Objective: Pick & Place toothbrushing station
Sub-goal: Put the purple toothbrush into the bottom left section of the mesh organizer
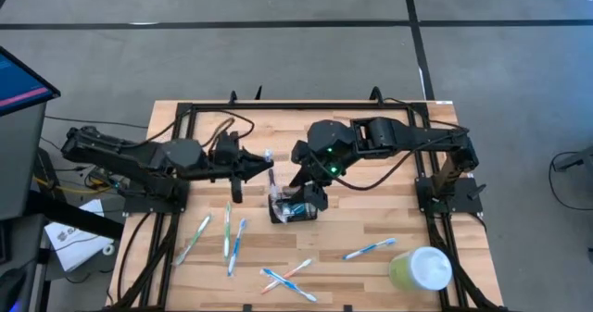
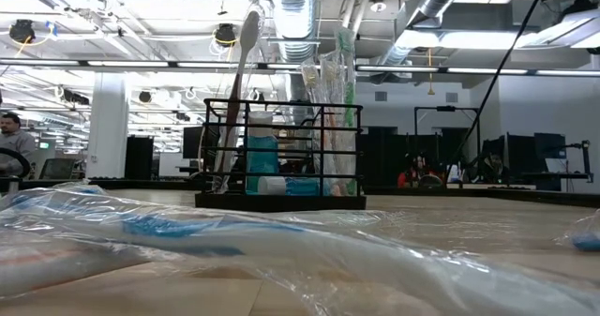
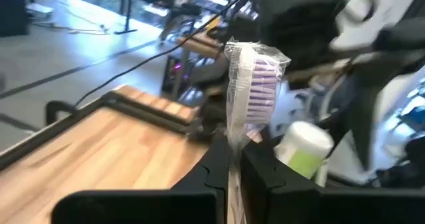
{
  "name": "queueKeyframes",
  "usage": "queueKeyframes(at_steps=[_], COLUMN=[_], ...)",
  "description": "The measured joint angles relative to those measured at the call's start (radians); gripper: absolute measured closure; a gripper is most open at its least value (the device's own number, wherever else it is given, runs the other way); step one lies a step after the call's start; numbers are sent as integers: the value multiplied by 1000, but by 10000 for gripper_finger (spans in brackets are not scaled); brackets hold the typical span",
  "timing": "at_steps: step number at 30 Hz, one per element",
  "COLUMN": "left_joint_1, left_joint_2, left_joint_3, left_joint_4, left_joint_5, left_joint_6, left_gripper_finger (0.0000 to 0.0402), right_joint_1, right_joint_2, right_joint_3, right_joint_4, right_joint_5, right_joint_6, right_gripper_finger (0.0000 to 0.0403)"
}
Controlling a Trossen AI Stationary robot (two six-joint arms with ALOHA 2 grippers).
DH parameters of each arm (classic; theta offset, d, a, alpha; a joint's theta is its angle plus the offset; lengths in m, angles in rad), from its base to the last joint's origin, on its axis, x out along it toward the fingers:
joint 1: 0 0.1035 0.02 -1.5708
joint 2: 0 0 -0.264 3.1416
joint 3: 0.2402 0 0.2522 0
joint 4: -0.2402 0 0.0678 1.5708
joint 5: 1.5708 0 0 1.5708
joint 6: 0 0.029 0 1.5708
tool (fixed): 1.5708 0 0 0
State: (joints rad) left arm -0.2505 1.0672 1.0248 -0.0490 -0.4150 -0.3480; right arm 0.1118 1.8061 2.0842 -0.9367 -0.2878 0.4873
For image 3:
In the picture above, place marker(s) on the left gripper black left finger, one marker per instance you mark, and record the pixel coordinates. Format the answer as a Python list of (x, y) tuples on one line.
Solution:
[(149, 207)]

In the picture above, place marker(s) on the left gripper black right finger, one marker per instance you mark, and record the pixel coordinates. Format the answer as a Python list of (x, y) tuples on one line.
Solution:
[(315, 207)]

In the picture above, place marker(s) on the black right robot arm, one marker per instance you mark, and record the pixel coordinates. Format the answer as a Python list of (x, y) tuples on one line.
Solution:
[(299, 31)]

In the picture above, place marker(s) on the green canister white lid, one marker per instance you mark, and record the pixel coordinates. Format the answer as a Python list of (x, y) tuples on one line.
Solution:
[(303, 141)]

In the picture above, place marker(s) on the black computer pink light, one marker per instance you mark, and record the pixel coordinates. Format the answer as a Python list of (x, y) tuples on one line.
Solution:
[(176, 71)]

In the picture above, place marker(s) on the wooden side table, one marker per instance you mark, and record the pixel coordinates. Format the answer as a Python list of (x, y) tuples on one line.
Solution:
[(199, 44)]

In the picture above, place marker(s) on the black stand red top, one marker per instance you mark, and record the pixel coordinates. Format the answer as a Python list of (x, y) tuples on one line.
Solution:
[(127, 11)]

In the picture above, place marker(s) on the white flat box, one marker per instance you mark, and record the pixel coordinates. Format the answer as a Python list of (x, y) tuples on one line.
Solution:
[(40, 9)]

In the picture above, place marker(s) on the black floor box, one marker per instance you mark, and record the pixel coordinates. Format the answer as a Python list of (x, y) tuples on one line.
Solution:
[(13, 14)]

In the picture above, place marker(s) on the black metal table frame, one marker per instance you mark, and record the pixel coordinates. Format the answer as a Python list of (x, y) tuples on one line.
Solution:
[(40, 139)]

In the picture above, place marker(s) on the black frame hook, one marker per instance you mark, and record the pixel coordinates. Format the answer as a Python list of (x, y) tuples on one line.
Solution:
[(49, 114)]

